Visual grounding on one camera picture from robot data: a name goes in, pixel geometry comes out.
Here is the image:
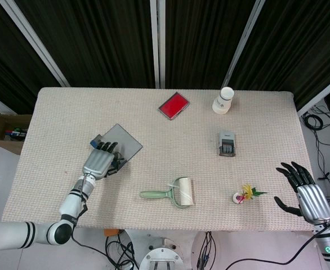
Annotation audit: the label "red ink pad case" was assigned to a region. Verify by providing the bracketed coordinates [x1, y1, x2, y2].
[157, 91, 191, 122]

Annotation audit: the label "round white robot base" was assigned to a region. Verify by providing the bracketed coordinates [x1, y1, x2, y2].
[122, 229, 194, 270]

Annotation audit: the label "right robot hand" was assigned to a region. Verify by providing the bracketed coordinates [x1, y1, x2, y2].
[274, 161, 330, 224]

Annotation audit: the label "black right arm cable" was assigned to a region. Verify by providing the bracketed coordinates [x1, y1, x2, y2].
[225, 222, 328, 270]

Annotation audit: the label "white upright frame post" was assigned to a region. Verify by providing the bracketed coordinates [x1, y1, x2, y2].
[149, 0, 167, 89]

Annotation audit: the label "black tangled cables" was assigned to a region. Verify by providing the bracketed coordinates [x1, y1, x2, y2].
[302, 104, 330, 204]

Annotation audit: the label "hanging black cables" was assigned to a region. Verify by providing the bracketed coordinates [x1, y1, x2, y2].
[196, 231, 220, 270]

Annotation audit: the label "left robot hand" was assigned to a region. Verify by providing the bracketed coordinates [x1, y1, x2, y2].
[82, 141, 121, 181]

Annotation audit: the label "beige woven tablecloth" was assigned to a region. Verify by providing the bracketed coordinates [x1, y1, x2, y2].
[1, 87, 320, 233]

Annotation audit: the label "colourful feather shuttlecock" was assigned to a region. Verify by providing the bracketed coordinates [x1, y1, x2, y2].
[231, 183, 269, 204]

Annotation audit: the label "cardboard box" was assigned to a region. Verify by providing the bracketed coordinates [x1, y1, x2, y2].
[0, 103, 33, 156]

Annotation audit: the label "green lint roller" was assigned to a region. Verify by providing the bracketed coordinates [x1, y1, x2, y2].
[139, 176, 195, 209]

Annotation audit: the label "black pleated curtain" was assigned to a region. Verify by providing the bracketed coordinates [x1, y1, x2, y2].
[0, 0, 330, 115]

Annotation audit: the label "grey dustpan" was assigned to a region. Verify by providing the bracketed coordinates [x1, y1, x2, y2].
[90, 123, 144, 177]

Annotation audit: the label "white bottle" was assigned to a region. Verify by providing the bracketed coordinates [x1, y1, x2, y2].
[212, 86, 235, 115]

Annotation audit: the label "black floor cable bundle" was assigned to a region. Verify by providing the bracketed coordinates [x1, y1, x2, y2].
[72, 229, 140, 270]

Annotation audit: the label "grey date stamp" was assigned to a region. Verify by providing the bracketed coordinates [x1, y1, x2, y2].
[217, 130, 237, 157]

